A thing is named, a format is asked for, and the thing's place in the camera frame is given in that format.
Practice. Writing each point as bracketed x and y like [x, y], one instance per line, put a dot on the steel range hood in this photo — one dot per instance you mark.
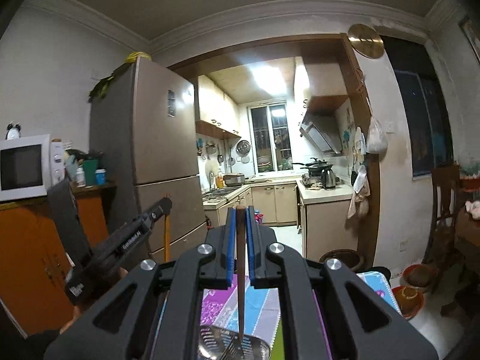
[323, 132]

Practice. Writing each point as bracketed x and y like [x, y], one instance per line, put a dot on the blue perforated utensil holder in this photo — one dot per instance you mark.
[221, 343]

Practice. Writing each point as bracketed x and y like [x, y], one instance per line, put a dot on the dark wooden dining table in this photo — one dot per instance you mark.
[467, 236]

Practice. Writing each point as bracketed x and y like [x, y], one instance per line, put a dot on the white microwave oven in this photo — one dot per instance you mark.
[30, 166]

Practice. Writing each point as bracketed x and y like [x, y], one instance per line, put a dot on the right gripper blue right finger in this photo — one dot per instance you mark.
[327, 310]

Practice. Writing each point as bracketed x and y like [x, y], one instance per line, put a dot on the wooden dining chair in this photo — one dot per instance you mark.
[439, 251]

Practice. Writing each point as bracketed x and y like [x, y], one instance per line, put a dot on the wooden chopstick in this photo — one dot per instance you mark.
[166, 237]
[241, 230]

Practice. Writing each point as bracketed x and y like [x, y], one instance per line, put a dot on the steel electric kettle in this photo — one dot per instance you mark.
[328, 178]

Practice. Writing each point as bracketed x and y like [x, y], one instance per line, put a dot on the white hanging plastic bag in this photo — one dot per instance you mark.
[376, 142]

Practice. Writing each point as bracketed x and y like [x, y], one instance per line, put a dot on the person's thumb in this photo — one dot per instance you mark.
[82, 306]

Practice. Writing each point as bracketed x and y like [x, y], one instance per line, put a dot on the grey refrigerator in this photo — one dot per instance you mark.
[144, 128]

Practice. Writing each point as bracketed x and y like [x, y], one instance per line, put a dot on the floral striped tablecloth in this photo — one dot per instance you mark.
[219, 322]

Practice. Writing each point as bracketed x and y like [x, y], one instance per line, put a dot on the black wok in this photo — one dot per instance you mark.
[316, 167]

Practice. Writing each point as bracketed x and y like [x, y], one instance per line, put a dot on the orange wooden cabinet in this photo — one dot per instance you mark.
[33, 267]

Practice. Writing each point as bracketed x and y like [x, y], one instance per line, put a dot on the gold wall clock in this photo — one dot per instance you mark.
[366, 41]

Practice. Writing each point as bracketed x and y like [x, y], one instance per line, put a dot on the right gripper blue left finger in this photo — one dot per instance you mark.
[153, 312]

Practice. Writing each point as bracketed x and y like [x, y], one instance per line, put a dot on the dark window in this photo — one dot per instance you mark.
[424, 105]

